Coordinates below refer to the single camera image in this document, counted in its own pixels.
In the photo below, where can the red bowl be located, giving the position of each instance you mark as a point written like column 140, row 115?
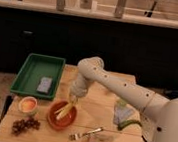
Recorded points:
column 61, row 119

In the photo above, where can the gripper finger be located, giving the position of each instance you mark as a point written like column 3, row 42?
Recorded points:
column 71, row 99
column 75, row 100

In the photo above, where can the small white cup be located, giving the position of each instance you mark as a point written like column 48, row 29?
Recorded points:
column 28, row 106

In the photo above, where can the yellow banana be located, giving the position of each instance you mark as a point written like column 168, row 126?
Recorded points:
column 60, row 113

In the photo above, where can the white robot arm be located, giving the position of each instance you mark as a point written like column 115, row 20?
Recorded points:
column 91, row 70

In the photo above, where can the green pepper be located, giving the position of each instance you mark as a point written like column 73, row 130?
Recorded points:
column 122, row 125

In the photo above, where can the light blue cloth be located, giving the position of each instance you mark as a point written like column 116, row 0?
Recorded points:
column 123, row 113

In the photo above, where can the grey sponge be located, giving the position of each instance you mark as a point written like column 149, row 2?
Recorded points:
column 44, row 84

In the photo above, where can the green plastic tray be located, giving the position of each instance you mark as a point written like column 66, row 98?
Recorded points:
column 35, row 68

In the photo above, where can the bunch of dark grapes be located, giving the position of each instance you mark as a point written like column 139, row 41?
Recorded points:
column 23, row 125

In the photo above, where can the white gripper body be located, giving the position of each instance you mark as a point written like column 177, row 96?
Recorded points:
column 80, row 87

